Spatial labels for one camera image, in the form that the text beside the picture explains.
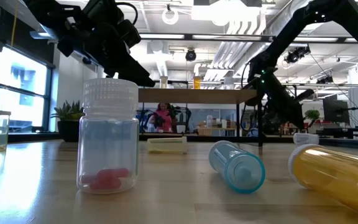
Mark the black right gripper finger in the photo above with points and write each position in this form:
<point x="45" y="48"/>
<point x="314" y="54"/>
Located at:
<point x="304" y="96"/>
<point x="286" y="107"/>

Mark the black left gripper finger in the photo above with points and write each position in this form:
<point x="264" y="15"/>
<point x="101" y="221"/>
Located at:
<point x="126" y="68"/>

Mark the clear bottle blue pills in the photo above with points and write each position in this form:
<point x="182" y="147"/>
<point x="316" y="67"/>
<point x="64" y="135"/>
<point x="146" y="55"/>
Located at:
<point x="306" y="139"/>

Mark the orange pill vial white cap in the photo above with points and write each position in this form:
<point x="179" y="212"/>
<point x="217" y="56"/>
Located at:
<point x="196" y="83"/>
<point x="337" y="177"/>

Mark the clear bottle red pills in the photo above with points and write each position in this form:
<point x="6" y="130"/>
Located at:
<point x="107" y="140"/>

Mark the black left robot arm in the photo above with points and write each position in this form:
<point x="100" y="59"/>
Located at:
<point x="51" y="18"/>

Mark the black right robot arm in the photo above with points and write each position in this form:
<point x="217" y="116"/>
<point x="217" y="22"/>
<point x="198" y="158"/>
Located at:
<point x="291" y="31"/>

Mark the wooden shelf black metal legs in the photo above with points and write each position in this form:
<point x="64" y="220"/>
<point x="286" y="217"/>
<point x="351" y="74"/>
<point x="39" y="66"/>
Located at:
<point x="197" y="96"/>

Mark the small green background plant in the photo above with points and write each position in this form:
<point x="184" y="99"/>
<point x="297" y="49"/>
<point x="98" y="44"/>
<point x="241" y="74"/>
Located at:
<point x="312" y="114"/>

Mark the black computer monitor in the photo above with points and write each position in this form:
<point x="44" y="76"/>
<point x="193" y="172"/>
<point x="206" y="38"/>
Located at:
<point x="336" y="110"/>

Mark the black ceiling spotlight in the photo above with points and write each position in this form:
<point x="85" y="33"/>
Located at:
<point x="297" y="54"/>
<point x="190" y="55"/>

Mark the long ceiling light bar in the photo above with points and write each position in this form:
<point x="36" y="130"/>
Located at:
<point x="166" y="36"/>

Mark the person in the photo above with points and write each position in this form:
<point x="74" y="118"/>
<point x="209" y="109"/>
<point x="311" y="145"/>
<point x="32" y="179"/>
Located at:
<point x="164" y="119"/>

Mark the blue pill vial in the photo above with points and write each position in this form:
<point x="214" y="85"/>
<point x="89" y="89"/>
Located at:
<point x="238" y="168"/>

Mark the green potted plant black pot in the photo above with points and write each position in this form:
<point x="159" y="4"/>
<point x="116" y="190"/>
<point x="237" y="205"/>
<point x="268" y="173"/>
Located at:
<point x="68" y="124"/>

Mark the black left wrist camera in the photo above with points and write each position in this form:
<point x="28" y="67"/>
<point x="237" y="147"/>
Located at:
<point x="129" y="32"/>

